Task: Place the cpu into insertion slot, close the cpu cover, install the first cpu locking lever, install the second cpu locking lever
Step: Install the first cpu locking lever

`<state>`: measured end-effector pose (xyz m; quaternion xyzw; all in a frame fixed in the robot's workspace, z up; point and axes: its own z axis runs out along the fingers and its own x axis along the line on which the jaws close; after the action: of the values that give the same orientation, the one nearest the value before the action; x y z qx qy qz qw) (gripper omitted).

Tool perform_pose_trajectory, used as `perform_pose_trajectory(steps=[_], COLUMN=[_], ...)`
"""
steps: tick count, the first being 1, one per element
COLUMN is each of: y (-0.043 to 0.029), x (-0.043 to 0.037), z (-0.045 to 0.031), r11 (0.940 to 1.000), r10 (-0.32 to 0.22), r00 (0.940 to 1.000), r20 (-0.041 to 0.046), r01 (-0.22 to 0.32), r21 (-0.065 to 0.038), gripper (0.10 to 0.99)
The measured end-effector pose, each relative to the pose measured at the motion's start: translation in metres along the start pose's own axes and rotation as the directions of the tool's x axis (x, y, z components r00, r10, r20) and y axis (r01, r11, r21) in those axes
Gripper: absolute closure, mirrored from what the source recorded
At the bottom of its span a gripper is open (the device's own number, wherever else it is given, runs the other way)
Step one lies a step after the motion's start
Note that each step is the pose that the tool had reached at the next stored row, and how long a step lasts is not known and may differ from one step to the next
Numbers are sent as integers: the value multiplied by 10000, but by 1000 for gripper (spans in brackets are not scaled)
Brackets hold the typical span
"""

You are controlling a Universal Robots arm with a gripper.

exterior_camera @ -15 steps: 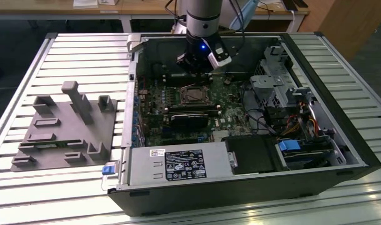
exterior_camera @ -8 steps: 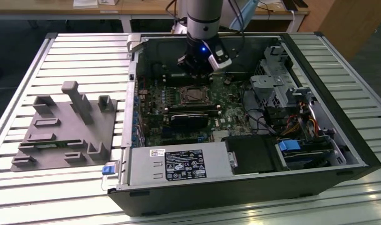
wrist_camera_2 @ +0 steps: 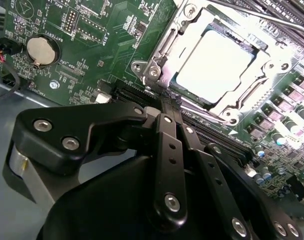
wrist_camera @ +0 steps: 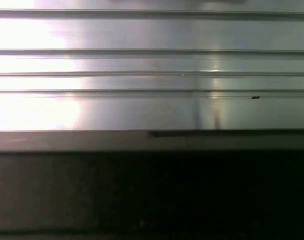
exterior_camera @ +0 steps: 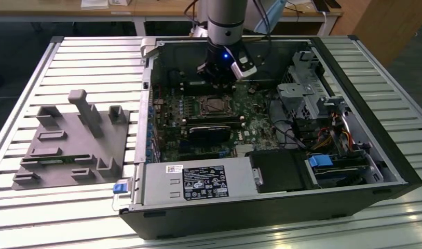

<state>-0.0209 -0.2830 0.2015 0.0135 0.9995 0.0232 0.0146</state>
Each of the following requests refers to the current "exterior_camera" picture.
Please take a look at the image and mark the silver CPU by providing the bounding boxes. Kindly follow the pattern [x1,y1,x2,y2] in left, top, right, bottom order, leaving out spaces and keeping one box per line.
[207,100,230,112]

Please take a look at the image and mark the black RAM slot row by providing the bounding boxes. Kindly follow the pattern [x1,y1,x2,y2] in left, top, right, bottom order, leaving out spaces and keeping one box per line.
[182,79,214,96]

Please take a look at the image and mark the CPU socket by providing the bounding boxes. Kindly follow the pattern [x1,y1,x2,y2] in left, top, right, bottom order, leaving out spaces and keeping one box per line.
[197,95,235,116]

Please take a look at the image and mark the black plastic drive cover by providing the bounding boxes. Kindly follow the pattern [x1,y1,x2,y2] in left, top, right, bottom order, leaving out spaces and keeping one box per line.
[247,149,319,195]

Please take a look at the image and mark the black RAM stick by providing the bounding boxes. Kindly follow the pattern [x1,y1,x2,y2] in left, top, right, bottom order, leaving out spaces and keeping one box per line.
[186,115,241,123]

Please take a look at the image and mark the green motherboard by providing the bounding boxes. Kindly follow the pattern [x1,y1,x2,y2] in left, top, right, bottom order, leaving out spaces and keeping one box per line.
[150,77,285,163]

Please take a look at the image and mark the black graphics card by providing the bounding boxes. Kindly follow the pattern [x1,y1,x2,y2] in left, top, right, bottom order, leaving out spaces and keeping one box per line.
[189,125,233,144]

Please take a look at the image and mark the metal drive cage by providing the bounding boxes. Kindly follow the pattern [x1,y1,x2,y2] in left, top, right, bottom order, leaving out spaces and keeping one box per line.
[275,51,347,120]

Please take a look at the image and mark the blue disk carrier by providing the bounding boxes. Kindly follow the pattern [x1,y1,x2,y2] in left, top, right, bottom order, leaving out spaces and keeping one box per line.
[307,154,366,185]

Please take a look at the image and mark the grey power supply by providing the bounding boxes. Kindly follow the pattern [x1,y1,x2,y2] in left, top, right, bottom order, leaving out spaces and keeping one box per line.
[141,157,259,206]

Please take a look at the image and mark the grey parts rack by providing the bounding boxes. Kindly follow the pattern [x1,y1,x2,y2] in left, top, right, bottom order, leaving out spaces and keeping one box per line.
[10,89,133,191]

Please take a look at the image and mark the blue case latch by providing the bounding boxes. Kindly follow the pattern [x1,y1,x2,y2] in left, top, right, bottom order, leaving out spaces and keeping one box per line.
[113,178,134,195]

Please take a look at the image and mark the wooden desk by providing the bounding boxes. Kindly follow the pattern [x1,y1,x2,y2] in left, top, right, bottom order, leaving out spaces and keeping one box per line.
[0,0,343,37]

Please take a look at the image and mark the wooden cabinet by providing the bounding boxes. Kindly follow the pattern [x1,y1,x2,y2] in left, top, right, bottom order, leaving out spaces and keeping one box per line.
[330,0,422,67]

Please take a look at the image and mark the black open PC case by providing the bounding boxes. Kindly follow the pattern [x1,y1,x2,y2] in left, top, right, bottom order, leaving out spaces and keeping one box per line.
[119,35,422,241]

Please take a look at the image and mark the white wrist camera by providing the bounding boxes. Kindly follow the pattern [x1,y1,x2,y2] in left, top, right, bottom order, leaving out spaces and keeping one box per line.
[229,49,259,80]

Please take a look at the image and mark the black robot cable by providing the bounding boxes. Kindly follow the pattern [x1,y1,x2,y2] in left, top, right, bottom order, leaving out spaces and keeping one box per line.
[182,0,274,67]

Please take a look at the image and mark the orange yellow wire bundle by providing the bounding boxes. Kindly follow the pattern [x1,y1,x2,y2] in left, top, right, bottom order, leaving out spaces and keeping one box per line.
[314,129,356,153]

